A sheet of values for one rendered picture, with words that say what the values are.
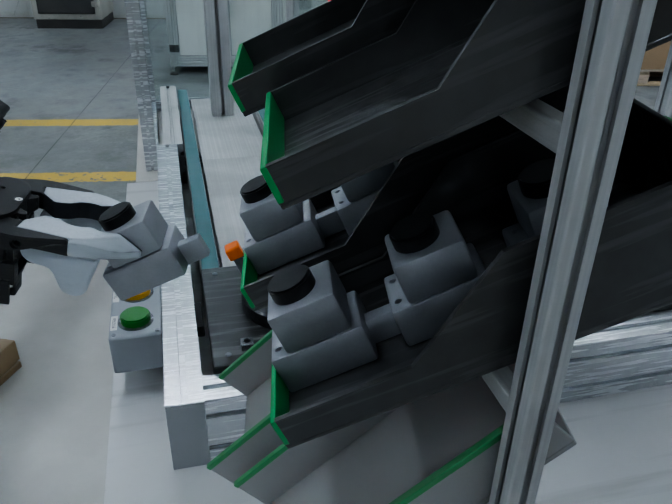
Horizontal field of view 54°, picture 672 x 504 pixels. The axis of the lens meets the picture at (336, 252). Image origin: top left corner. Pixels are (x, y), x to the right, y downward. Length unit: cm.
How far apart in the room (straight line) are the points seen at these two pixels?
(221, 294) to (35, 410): 29
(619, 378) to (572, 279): 70
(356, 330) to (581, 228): 16
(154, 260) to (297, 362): 19
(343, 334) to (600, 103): 21
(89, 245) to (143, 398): 45
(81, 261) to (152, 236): 6
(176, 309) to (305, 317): 57
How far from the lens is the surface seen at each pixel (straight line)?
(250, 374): 73
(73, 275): 57
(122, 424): 94
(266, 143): 34
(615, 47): 29
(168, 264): 56
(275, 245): 55
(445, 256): 39
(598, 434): 96
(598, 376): 99
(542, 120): 33
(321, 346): 42
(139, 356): 93
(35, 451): 94
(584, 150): 30
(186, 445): 84
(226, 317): 91
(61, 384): 103
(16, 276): 60
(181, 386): 83
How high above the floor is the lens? 148
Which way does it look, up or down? 29 degrees down
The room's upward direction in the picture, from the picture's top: 1 degrees clockwise
